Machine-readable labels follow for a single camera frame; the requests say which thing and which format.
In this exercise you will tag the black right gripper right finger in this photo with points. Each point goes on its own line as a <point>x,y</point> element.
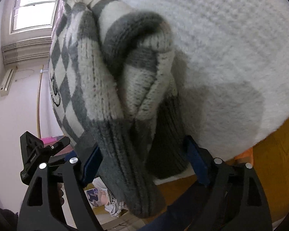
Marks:
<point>234,198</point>

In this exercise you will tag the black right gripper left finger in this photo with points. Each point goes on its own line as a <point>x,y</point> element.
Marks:
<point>41,208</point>

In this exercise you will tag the grey white checkered knit sweater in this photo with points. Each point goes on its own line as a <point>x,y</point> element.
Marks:
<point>111,86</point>

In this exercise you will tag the clothes pile on floor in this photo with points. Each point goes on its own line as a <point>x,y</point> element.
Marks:
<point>101,196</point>

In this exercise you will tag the bedroom window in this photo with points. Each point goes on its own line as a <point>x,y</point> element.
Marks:
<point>32,14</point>

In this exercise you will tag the person's left hand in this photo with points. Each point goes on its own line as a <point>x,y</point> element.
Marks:
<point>61,193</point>

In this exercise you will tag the pink cloth on rack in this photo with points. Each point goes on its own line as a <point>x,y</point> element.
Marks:
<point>49,141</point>

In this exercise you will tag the white wall air conditioner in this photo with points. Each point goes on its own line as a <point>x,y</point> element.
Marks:
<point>6,82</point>

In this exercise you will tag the wooden clothes rail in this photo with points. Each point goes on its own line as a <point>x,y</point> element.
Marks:
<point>41,91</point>

